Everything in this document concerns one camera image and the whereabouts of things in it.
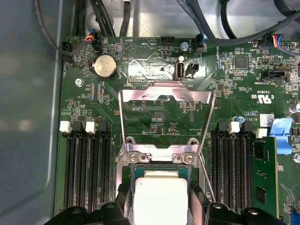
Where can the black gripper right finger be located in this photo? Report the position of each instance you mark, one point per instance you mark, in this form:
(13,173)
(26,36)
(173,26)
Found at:
(218,215)

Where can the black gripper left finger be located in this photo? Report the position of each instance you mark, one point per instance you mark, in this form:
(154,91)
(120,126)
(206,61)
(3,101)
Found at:
(112,215)

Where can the silver topped CPU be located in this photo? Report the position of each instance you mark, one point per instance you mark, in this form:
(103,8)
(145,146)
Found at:
(161,199)

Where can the metal socket cover frame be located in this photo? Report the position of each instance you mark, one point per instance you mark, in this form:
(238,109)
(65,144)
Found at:
(140,95)

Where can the CPU socket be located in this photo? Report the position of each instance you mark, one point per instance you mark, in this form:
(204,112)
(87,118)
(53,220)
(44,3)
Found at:
(125,171)

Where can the black RAM slot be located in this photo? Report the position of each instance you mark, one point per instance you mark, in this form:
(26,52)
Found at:
(80,168)
(215,168)
(237,168)
(92,168)
(248,168)
(70,168)
(104,168)
(226,168)

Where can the green RAM stick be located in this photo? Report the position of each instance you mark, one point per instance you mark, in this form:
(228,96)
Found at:
(264,175)

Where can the blue plastic clip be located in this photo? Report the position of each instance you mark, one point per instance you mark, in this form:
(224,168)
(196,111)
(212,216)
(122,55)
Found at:
(281,136)

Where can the silver motherboard screw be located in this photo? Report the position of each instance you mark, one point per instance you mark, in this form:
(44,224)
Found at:
(79,82)
(184,46)

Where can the green motherboard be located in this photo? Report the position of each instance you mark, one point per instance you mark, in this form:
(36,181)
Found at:
(105,77)

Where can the silver coin cell battery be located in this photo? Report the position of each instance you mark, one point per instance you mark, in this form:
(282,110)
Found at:
(105,66)

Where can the silver USB port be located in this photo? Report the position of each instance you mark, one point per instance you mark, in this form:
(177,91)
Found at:
(180,70)

